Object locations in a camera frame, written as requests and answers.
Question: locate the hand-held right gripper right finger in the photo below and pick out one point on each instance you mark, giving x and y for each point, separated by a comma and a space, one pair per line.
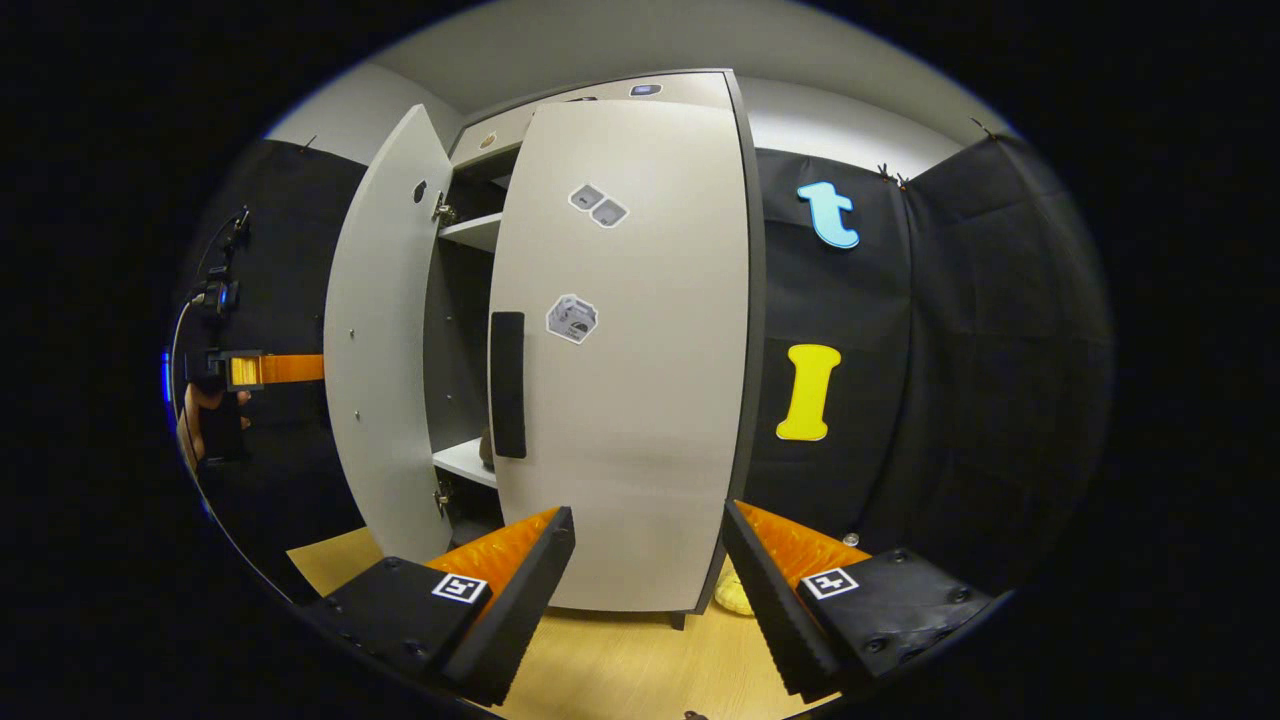
780, 610

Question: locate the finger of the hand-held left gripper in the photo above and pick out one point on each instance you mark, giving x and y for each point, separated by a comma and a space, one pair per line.
285, 369

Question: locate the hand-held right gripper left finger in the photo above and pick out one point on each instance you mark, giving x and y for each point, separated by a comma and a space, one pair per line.
520, 610

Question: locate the white shoe cabinet door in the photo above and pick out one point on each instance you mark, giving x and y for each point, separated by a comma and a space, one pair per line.
385, 340
650, 420

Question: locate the brown fuzzy slipper shoe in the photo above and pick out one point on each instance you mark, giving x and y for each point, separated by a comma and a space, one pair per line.
487, 450

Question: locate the white grey shoe cabinet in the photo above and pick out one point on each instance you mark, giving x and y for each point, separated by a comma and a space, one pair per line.
757, 350

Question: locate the metal door hinge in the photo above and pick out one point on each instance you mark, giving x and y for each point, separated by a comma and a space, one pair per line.
444, 211
441, 498

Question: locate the white cabinet shelf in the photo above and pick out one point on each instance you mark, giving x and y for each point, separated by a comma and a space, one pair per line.
475, 230
465, 462

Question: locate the beige cabinet drawer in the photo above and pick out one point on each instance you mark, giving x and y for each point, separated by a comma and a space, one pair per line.
560, 105

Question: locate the yellow soft item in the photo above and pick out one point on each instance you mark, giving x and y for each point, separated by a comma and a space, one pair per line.
735, 595

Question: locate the black backdrop cloth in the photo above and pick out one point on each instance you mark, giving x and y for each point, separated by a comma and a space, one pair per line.
980, 380
280, 250

